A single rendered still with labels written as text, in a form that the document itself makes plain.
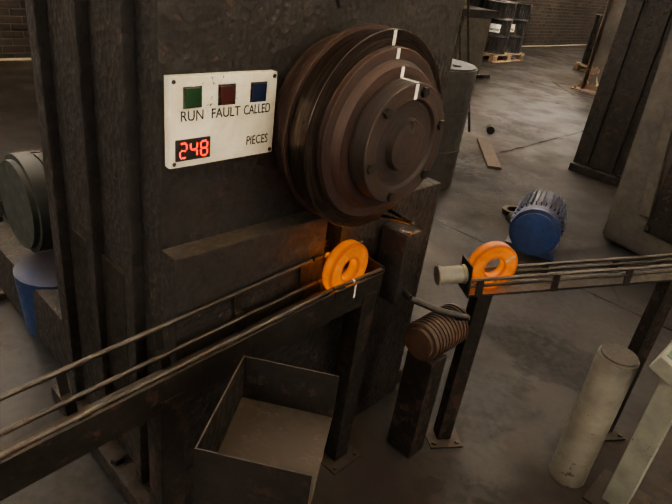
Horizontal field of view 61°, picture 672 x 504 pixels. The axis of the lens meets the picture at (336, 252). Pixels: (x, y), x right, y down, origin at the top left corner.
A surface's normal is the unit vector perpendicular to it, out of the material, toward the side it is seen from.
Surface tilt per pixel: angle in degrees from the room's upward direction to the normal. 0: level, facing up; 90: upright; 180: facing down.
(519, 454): 0
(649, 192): 90
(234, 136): 90
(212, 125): 90
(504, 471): 0
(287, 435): 5
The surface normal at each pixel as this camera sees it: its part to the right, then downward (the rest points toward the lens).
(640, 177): -0.85, 0.15
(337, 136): -0.30, 0.31
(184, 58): 0.70, 0.41
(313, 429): 0.11, -0.84
